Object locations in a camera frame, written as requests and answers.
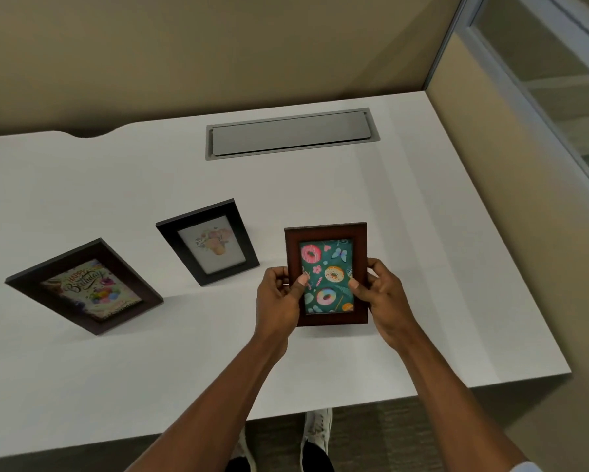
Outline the person's left forearm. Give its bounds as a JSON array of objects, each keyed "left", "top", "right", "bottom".
[{"left": 127, "top": 334, "right": 288, "bottom": 472}]

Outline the glass partition window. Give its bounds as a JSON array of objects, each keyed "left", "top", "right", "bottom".
[{"left": 454, "top": 0, "right": 589, "bottom": 204}]

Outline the dark brown birthday picture frame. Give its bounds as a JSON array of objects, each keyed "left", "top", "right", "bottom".
[{"left": 5, "top": 238, "right": 164, "bottom": 336}]

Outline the person's white right shoe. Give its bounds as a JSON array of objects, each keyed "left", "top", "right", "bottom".
[{"left": 300, "top": 408, "right": 334, "bottom": 458}]

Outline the person's white left shoe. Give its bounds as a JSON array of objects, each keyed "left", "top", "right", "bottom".
[{"left": 228, "top": 427, "right": 257, "bottom": 472}]

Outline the grey desk cable hatch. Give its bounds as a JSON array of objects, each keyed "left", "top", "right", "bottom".
[{"left": 205, "top": 108, "right": 381, "bottom": 161}]

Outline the reddish-brown donut picture frame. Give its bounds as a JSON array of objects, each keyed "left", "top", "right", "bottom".
[{"left": 284, "top": 222, "right": 369, "bottom": 327}]

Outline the person's white shoe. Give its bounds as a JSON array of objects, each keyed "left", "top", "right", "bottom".
[
  {"left": 228, "top": 427, "right": 257, "bottom": 472},
  {"left": 300, "top": 408, "right": 334, "bottom": 458}
]

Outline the person's left hand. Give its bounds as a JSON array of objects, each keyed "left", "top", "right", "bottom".
[{"left": 254, "top": 266, "right": 310, "bottom": 348}]

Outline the black flower picture frame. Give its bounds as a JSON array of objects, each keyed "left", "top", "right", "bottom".
[{"left": 155, "top": 199, "right": 260, "bottom": 287}]

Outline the person's right forearm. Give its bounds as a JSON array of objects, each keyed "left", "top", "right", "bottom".
[{"left": 397, "top": 326, "right": 528, "bottom": 472}]

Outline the person's right hand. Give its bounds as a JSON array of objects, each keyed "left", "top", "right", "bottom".
[{"left": 348, "top": 258, "right": 421, "bottom": 353}]

